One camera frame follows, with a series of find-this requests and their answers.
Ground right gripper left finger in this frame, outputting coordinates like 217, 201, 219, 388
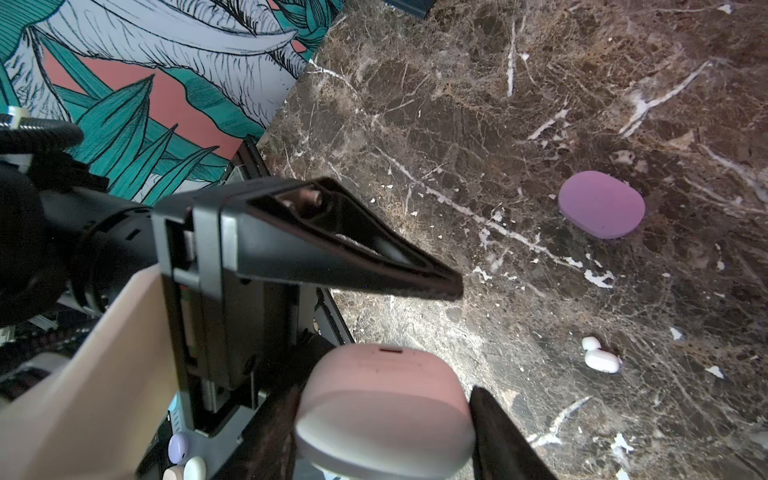
214, 333, 334, 480

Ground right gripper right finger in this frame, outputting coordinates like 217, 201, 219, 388
469, 386, 557, 480

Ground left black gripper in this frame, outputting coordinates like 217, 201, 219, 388
1, 113, 157, 326

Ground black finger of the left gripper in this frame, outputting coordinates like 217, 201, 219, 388
152, 177, 464, 436

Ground white earbuds charging case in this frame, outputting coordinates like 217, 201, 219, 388
294, 343, 475, 479

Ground white earbud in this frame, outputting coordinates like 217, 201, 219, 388
581, 336, 622, 374

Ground purple earbuds charging case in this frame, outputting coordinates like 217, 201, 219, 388
557, 171, 646, 239

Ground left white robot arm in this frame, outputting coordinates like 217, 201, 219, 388
1, 114, 464, 479

